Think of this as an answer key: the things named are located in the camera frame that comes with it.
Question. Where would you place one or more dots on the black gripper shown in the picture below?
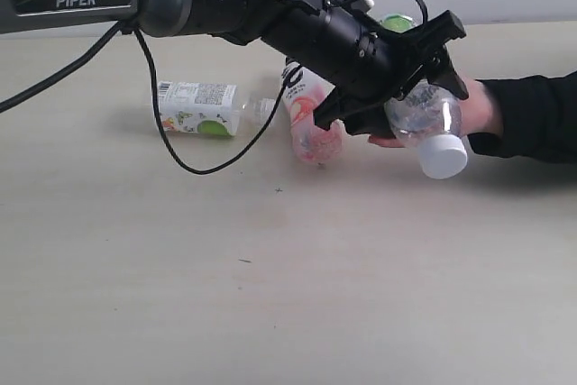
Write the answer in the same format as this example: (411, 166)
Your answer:
(389, 65)

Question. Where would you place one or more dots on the clear bottle lime label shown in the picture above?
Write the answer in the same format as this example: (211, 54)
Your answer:
(429, 120)

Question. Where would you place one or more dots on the pink peach drink bottle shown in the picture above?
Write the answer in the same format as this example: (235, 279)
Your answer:
(303, 92)

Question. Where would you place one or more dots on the square bottle butterfly label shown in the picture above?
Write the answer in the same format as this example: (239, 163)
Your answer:
(217, 110)

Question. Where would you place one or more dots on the black sleeved forearm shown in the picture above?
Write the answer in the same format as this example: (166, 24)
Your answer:
(532, 117)

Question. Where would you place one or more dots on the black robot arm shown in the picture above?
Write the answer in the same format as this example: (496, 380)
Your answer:
(336, 39)

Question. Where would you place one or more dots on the person's open bare hand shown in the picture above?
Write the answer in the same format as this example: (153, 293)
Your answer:
(480, 111)

